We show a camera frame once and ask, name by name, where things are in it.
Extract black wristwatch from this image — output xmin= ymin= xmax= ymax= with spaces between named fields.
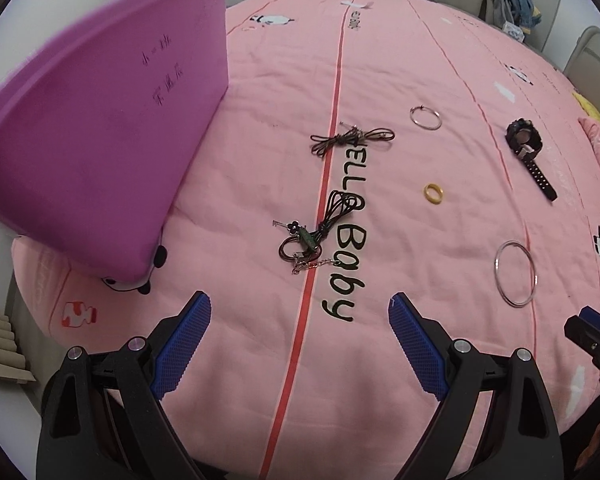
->
xmin=505 ymin=118 xmax=559 ymax=202

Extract beige cardboard sheets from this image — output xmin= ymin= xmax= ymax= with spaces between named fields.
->
xmin=0 ymin=307 xmax=38 ymax=386

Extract yellow cloth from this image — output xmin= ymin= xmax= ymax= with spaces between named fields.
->
xmin=572 ymin=91 xmax=600 ymax=126

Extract purple plastic basin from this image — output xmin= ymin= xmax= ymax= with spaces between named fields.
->
xmin=0 ymin=0 xmax=241 ymax=288

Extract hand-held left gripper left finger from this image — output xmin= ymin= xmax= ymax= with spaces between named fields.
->
xmin=36 ymin=290 xmax=213 ymax=480

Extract large plain silver bangle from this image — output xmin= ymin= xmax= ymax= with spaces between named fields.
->
xmin=495 ymin=240 xmax=538 ymax=307

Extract black cord necklace with pendant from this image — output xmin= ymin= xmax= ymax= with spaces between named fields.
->
xmin=271 ymin=191 xmax=361 ymax=276

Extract pink printed bedsheet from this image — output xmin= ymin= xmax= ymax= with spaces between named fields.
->
xmin=10 ymin=0 xmax=600 ymax=480

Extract beige headboard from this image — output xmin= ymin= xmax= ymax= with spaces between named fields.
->
xmin=562 ymin=25 xmax=600 ymax=111

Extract brown cord necklace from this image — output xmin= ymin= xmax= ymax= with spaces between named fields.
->
xmin=311 ymin=121 xmax=396 ymax=161

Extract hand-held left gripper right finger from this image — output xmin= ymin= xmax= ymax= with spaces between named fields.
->
xmin=387 ymin=291 xmax=566 ymax=480

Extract thin adjustable silver bangle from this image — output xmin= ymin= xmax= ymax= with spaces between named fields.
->
xmin=410 ymin=105 xmax=442 ymax=132

